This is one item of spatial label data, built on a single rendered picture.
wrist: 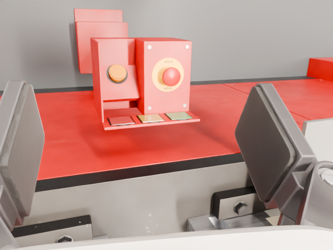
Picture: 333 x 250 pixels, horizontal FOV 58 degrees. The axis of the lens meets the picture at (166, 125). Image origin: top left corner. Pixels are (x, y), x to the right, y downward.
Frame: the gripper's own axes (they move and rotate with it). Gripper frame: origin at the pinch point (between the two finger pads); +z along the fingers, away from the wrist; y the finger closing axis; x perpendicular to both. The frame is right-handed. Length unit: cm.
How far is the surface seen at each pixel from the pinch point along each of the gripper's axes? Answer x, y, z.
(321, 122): -25.3, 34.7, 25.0
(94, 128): -54, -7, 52
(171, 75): -27, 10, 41
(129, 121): -34.2, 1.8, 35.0
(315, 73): -79, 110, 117
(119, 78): -32, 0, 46
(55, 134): -52, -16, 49
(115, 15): -52, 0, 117
